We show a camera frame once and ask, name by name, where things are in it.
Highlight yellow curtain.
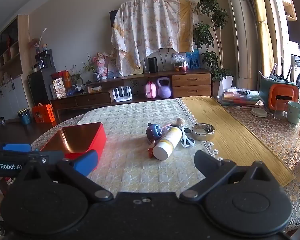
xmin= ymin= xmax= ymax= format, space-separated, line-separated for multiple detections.
xmin=249 ymin=0 xmax=276 ymax=90

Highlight round metal tin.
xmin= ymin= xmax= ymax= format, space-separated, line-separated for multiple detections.
xmin=191 ymin=123 xmax=215 ymax=141

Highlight black speaker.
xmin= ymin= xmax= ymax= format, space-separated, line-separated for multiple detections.
xmin=147 ymin=57 xmax=158 ymax=74

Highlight black mini fridge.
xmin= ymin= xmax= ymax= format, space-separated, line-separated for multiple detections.
xmin=28 ymin=66 xmax=58 ymax=106

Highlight wooden television cabinet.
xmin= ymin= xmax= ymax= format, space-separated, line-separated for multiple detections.
xmin=50 ymin=69 xmax=214 ymax=117

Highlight small red packet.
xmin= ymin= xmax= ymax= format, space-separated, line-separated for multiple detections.
xmin=148 ymin=141 xmax=156 ymax=159

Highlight flower vase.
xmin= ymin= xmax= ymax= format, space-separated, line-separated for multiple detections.
xmin=28 ymin=28 xmax=49 ymax=52

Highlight potted plant patterned vase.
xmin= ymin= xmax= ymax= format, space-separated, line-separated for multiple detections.
xmin=82 ymin=57 xmax=101 ymax=82

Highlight white round decorative plate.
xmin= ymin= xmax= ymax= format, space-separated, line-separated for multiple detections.
xmin=148 ymin=49 xmax=176 ymax=72

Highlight standing air conditioner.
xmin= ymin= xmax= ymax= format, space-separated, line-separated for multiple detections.
xmin=222 ymin=0 xmax=260 ymax=95

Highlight white plastic bottle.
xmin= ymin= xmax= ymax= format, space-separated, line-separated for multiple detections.
xmin=152 ymin=127 xmax=183 ymax=161

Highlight wooden wall cabinet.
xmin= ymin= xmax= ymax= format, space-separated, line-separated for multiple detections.
xmin=0 ymin=14 xmax=31 ymax=121

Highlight white router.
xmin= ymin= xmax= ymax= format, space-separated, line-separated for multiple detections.
xmin=111 ymin=86 xmax=133 ymax=102

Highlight black television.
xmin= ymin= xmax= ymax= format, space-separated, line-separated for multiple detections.
xmin=109 ymin=10 xmax=118 ymax=29

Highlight green orange storage container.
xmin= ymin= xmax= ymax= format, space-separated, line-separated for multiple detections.
xmin=258 ymin=56 xmax=300 ymax=113

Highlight yellow table runner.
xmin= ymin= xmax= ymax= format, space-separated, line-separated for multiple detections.
xmin=179 ymin=96 xmax=296 ymax=187

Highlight blue round toy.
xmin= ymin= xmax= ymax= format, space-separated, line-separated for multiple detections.
xmin=146 ymin=122 xmax=163 ymax=141

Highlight white round lid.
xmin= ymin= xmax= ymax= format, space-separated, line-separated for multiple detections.
xmin=250 ymin=107 xmax=268 ymax=118

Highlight blue picture card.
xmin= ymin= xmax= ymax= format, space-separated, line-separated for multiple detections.
xmin=185 ymin=49 xmax=200 ymax=70

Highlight tall potted tree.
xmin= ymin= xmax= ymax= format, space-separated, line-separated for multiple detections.
xmin=193 ymin=0 xmax=235 ymax=97

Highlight pink toy suitcase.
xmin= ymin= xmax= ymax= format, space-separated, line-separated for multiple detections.
xmin=144 ymin=80 xmax=158 ymax=99

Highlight blue framed picture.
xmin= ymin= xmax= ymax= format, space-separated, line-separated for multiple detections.
xmin=107 ymin=57 xmax=117 ymax=78

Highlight stack of books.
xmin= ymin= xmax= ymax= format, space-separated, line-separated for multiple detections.
xmin=216 ymin=88 xmax=262 ymax=106

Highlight teal bucket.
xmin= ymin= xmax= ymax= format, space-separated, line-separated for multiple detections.
xmin=17 ymin=108 xmax=32 ymax=125

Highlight white snack box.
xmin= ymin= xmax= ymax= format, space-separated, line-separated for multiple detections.
xmin=52 ymin=78 xmax=67 ymax=99

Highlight green mug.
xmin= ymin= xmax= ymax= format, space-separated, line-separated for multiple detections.
xmin=286 ymin=101 xmax=300 ymax=125

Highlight wooden wall shelf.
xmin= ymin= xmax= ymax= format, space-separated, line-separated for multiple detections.
xmin=281 ymin=0 xmax=298 ymax=22

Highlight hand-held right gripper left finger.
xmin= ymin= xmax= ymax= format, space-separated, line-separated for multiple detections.
xmin=15 ymin=149 xmax=114 ymax=203

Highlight red metal box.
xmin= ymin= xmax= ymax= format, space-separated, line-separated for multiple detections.
xmin=40 ymin=122 xmax=107 ymax=161

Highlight orange gift box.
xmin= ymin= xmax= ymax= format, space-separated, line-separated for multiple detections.
xmin=31 ymin=103 xmax=56 ymax=124

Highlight black coffee machine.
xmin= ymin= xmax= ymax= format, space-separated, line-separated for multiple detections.
xmin=35 ymin=49 xmax=53 ymax=70

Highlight beige quilted mat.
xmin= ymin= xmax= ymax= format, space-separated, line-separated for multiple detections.
xmin=76 ymin=98 xmax=208 ymax=198

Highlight floral cloth cover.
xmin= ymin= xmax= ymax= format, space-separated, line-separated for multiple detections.
xmin=110 ymin=0 xmax=199 ymax=77

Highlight red orange box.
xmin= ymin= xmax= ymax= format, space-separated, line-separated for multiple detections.
xmin=51 ymin=70 xmax=72 ymax=88

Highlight clear drinking glass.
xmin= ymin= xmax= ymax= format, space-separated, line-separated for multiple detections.
xmin=273 ymin=98 xmax=288 ymax=120

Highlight small potted plant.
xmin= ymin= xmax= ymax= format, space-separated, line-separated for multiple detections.
xmin=69 ymin=66 xmax=84 ymax=91

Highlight purple kettlebell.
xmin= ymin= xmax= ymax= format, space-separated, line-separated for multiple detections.
xmin=156 ymin=77 xmax=173 ymax=99

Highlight white sunglasses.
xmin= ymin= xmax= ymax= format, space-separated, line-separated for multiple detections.
xmin=181 ymin=126 xmax=196 ymax=148

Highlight plastic bag of fruit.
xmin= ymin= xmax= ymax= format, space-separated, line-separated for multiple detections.
xmin=170 ymin=54 xmax=189 ymax=72

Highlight pink plush doll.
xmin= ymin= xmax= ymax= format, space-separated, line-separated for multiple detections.
xmin=93 ymin=52 xmax=110 ymax=80

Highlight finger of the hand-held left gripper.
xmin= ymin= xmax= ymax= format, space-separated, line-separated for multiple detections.
xmin=0 ymin=143 xmax=39 ymax=154
xmin=21 ymin=151 xmax=65 ymax=165

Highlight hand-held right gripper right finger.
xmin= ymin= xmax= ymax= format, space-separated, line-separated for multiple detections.
xmin=179 ymin=150 xmax=275 ymax=203

